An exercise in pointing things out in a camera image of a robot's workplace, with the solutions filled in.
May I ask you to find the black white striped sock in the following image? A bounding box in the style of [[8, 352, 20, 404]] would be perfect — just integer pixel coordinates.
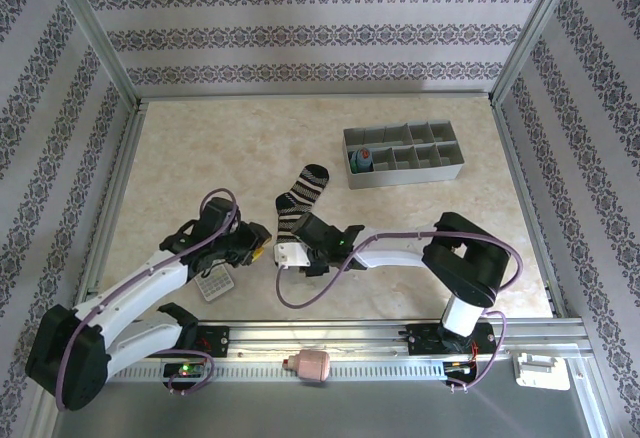
[[274, 163, 331, 247]]

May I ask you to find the blue-grey sock with green toe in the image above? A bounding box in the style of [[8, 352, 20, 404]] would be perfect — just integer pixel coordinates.
[[348, 146, 375, 174]]

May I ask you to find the white pocket calculator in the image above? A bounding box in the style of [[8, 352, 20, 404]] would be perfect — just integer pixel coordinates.
[[193, 265, 237, 303]]

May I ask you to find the grey divided organizer box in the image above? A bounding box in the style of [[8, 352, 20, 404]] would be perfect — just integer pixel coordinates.
[[342, 120, 466, 191]]

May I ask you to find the pink plastic bottle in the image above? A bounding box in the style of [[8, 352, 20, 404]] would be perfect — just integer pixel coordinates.
[[282, 349, 332, 385]]

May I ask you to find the circuit board with green light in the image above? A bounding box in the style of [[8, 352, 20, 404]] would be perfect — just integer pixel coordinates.
[[162, 361, 209, 380]]

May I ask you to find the aluminium back bar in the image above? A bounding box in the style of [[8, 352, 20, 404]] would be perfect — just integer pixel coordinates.
[[137, 88, 494, 105]]

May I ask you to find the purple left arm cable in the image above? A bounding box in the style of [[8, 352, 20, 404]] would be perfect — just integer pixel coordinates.
[[53, 187, 241, 412]]

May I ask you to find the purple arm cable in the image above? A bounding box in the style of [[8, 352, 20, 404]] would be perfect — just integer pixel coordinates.
[[274, 230, 524, 394], [53, 187, 241, 412]]

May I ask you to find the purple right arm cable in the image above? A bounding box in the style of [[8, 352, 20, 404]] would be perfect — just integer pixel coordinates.
[[274, 230, 524, 394]]

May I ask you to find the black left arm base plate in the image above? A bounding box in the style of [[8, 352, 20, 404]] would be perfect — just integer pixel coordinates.
[[197, 325, 231, 359]]

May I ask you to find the aluminium front rail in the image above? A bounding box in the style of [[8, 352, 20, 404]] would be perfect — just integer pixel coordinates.
[[47, 317, 586, 359]]

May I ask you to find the aluminium side rail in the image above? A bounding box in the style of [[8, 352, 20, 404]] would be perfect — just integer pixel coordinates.
[[492, 97, 569, 319], [74, 102, 149, 324]]

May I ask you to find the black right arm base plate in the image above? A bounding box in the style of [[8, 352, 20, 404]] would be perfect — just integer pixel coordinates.
[[405, 322, 501, 357]]

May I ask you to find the slotted grey cable duct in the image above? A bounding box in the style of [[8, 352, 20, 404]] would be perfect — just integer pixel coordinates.
[[107, 360, 449, 383]]

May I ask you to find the small circuit board with wires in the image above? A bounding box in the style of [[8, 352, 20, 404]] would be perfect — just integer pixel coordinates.
[[443, 359, 477, 378]]

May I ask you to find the aluminium corner post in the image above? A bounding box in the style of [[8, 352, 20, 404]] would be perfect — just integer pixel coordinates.
[[44, 0, 144, 112], [489, 0, 591, 104]]

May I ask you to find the white plastic bracket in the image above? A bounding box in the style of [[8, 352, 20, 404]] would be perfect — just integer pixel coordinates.
[[514, 351, 571, 392]]

